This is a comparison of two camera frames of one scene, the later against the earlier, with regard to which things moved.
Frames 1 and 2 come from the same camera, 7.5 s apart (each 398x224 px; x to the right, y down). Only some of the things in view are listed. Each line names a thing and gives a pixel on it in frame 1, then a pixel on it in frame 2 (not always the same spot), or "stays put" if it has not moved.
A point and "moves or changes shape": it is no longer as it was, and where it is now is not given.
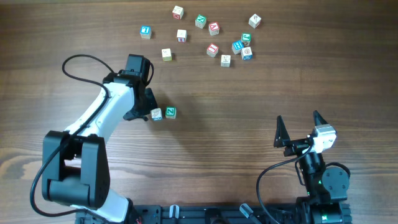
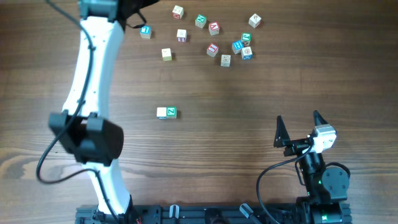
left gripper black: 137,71 to 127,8
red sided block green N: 171,112 stays put
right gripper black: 282,139 stays put
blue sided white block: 156,114 moves or changes shape
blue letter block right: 237,46 stays put
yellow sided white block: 166,55 stays put
